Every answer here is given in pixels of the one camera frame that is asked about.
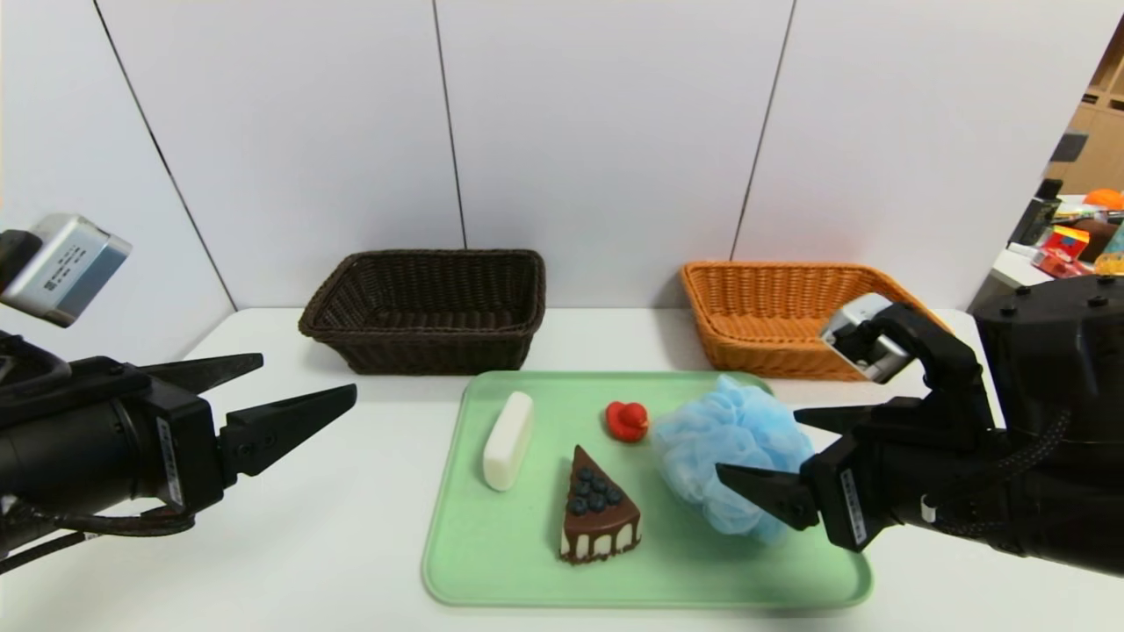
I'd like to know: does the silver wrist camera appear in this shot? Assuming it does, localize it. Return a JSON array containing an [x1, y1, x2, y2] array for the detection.
[[819, 293, 914, 384], [0, 213, 133, 327]]

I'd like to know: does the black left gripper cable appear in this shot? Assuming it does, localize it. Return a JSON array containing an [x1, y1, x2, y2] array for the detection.
[[0, 505, 196, 576]]

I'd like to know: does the red plastic packet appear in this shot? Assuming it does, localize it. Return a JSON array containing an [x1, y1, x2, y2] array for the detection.
[[1034, 253, 1094, 279]]

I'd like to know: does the dark brown wicker basket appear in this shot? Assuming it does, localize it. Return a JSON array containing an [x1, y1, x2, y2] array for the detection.
[[298, 249, 547, 377]]

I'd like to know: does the light blue mesh loofah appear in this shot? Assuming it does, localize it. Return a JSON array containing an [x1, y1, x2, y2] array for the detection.
[[650, 375, 818, 545]]

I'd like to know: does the orange wicker basket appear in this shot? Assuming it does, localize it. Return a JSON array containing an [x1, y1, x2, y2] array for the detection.
[[681, 261, 954, 382]]

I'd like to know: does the black upright device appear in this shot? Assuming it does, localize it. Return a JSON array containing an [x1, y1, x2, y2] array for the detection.
[[1007, 179, 1063, 248]]

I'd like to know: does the chocolate blueberry cake slice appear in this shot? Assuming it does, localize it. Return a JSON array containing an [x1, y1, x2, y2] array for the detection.
[[559, 444, 643, 564]]

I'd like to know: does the red colourful small box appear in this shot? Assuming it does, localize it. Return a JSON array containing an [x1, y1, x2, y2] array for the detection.
[[1041, 226, 1090, 261]]

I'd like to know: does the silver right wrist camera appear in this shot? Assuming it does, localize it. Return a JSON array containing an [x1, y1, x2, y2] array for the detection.
[[819, 293, 914, 384]]

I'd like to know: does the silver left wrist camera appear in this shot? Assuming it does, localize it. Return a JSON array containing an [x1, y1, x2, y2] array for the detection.
[[0, 213, 133, 327]]

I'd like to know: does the black right camera bracket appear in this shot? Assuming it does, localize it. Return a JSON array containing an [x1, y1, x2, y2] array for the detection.
[[865, 303, 995, 449]]

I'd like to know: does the red rubber duck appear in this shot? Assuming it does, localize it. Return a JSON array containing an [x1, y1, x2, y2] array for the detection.
[[605, 401, 650, 443]]

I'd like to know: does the light green plastic tray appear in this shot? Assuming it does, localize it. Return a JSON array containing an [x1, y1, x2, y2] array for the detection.
[[421, 370, 875, 609]]

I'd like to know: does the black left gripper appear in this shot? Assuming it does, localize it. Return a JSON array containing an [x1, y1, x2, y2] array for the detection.
[[0, 352, 358, 521]]

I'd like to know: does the black cable with white tag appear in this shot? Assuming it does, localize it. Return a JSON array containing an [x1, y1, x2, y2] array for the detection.
[[920, 408, 1074, 541]]

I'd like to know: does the dark brown box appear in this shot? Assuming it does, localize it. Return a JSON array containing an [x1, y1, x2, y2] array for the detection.
[[1063, 218, 1120, 262]]

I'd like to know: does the white soap bar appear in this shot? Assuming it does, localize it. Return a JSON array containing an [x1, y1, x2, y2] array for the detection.
[[483, 391, 535, 492]]

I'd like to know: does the white side table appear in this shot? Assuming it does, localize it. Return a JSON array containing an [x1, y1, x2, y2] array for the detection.
[[991, 195, 1124, 286]]

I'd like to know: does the wooden shelf cabinet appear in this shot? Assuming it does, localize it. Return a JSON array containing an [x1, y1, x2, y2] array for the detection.
[[1045, 9, 1124, 196]]

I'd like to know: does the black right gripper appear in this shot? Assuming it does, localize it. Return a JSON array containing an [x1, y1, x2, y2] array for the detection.
[[716, 396, 1005, 554]]

